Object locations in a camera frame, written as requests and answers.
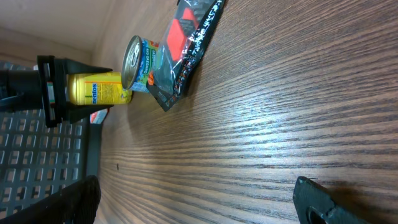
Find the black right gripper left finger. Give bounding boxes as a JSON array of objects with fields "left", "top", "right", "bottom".
[{"left": 1, "top": 175, "right": 101, "bottom": 224}]

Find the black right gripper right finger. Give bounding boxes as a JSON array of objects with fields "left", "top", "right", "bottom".
[{"left": 293, "top": 176, "right": 373, "bottom": 224}]

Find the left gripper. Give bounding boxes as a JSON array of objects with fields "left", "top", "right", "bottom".
[{"left": 37, "top": 55, "right": 113, "bottom": 128}]

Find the yellow capped bottle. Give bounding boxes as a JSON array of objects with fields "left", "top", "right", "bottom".
[{"left": 68, "top": 72, "right": 132, "bottom": 105}]

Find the silver tin can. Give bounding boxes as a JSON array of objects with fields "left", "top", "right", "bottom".
[{"left": 121, "top": 35, "right": 159, "bottom": 93}]

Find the black red snack packet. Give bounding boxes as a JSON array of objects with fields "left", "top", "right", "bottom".
[{"left": 147, "top": 0, "right": 225, "bottom": 111}]

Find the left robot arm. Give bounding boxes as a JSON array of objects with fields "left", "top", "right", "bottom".
[{"left": 1, "top": 55, "right": 114, "bottom": 128}]

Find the small red carton box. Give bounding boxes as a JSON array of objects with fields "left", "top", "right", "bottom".
[{"left": 90, "top": 109, "right": 109, "bottom": 124}]

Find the grey plastic mesh basket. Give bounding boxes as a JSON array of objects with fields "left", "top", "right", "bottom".
[{"left": 0, "top": 60, "right": 103, "bottom": 218}]

